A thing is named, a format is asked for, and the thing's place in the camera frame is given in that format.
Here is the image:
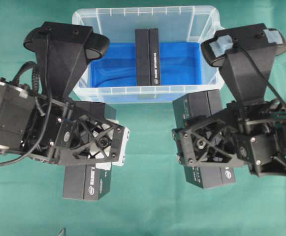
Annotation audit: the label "black realsense box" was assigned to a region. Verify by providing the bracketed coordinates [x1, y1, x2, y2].
[135, 29, 161, 87]
[172, 89, 236, 189]
[63, 101, 116, 201]

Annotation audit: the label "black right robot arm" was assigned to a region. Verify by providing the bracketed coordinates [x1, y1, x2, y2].
[172, 99, 286, 177]

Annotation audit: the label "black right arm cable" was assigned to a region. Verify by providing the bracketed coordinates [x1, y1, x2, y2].
[236, 41, 286, 126]

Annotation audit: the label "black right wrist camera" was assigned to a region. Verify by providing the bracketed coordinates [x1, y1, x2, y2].
[201, 23, 286, 103]

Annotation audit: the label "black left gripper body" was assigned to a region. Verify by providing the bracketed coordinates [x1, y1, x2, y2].
[19, 97, 129, 166]

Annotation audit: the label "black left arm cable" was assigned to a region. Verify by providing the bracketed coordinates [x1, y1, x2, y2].
[0, 31, 60, 168]

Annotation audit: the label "blue cloth in case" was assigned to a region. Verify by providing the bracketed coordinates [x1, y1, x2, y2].
[88, 42, 209, 88]

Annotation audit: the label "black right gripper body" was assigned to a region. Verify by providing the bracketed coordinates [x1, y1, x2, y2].
[172, 99, 286, 177]

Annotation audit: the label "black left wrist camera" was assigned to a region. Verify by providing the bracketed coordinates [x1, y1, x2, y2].
[23, 22, 110, 101]

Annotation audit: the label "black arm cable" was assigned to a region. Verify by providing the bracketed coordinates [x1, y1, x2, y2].
[236, 41, 286, 126]
[0, 31, 60, 168]

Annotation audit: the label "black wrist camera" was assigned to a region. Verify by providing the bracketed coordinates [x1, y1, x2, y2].
[23, 22, 110, 101]
[201, 23, 286, 103]

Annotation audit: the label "clear plastic storage case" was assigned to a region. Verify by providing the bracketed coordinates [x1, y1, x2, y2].
[72, 5, 224, 104]

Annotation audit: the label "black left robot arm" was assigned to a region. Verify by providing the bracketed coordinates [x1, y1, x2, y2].
[0, 61, 129, 170]

